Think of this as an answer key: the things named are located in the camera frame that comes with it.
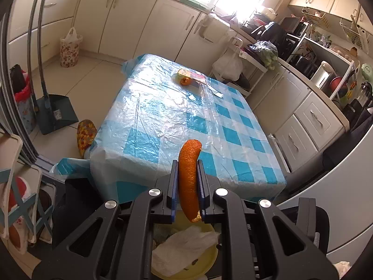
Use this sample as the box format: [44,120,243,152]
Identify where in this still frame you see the white counter shelf rack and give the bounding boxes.
[287,33,360,100]

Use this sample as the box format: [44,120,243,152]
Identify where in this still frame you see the pale green appliance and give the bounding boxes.
[361,63,373,82]

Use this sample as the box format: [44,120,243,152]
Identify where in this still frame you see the blue checked tablecloth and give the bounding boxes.
[49,53,287,203]

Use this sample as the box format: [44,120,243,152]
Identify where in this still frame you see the long-handled broom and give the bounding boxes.
[28,0,44,114]

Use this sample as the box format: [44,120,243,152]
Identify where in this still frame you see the long orange peel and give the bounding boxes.
[178,139,203,222]

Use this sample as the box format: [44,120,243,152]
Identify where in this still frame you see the floral bin with red bag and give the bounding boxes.
[10,64,37,136]

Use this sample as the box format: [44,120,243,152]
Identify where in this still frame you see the white blue folding rack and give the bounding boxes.
[0,133,54,244]

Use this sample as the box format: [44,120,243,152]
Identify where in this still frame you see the red white cloth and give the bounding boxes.
[7,176,31,210]

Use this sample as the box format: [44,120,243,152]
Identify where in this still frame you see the yellow floral slipper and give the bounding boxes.
[76,119,98,158]

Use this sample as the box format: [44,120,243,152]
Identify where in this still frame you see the floral shopping bag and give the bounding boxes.
[60,28,83,68]

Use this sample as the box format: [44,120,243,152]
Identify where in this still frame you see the white hanging bin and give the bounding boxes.
[198,13,231,43]

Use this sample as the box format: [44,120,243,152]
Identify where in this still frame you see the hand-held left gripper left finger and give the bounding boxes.
[35,160,180,280]

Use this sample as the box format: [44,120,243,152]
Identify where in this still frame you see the teal long-handled dustpan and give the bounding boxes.
[36,0,80,135]

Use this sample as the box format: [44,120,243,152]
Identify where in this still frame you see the white appliance side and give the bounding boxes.
[274,134,373,266]

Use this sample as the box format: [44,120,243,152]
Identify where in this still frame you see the black cooking pot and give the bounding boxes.
[291,54,317,75]

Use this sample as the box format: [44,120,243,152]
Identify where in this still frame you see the white tissue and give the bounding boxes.
[152,225,219,276]

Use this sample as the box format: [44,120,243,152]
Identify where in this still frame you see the red pot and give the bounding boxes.
[329,76,349,94]

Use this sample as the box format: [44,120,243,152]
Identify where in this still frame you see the cream base cabinets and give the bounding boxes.
[7,0,222,65]

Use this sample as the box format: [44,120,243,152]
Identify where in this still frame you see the small black oven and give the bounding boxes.
[281,17,309,35]

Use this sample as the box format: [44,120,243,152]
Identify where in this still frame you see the bag of green vegetables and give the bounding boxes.
[248,40,279,70]

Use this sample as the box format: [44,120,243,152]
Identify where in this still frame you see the white plastic bag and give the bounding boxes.
[212,51,244,81]

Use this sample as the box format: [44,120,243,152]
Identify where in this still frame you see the white crumpled cloth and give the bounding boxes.
[332,261,354,280]

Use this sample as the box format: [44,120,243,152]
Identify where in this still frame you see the white storage cart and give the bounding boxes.
[224,36,269,98]

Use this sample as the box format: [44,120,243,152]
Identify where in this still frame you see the black air fryer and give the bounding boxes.
[256,22,287,50]

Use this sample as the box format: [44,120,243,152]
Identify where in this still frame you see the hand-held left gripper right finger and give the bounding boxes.
[197,159,340,280]

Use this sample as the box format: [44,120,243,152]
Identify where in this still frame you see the white drawer cabinet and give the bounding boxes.
[248,61,350,172]

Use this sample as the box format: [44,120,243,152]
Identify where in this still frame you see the yellow paper packet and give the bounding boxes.
[174,68,194,82]

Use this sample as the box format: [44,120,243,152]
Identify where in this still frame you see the black blender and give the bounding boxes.
[354,82,373,108]

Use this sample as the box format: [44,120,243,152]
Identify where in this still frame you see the white wire basket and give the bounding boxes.
[339,19,369,51]
[301,7,331,28]

